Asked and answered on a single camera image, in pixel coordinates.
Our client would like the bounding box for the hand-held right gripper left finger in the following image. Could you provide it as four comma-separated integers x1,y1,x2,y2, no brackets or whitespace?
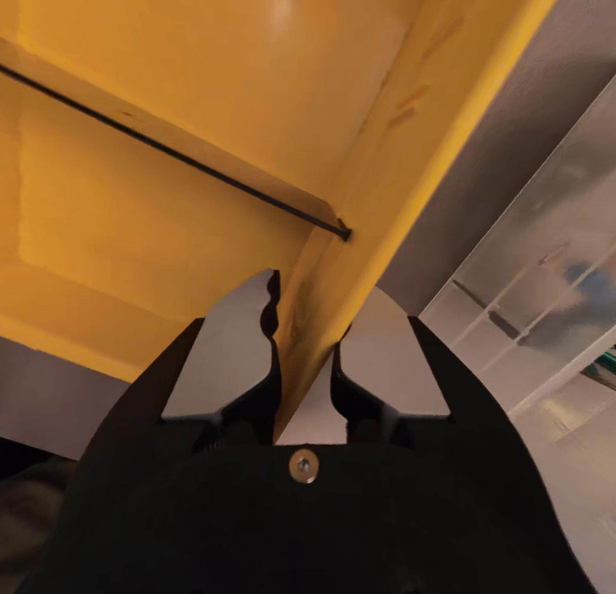
161,268,282,443

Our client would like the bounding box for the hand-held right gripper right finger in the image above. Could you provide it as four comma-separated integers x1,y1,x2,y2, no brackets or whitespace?
329,286,450,443

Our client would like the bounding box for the green ethernet cable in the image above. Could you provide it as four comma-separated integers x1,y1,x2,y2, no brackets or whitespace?
585,344,616,392

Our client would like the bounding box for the clear plastic bin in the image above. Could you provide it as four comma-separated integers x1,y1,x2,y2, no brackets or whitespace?
418,72,616,443

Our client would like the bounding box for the yellow plastic bin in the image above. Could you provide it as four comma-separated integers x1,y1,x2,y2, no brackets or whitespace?
0,0,571,445

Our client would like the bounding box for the thin black rod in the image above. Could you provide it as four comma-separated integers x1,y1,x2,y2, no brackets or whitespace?
0,64,353,242

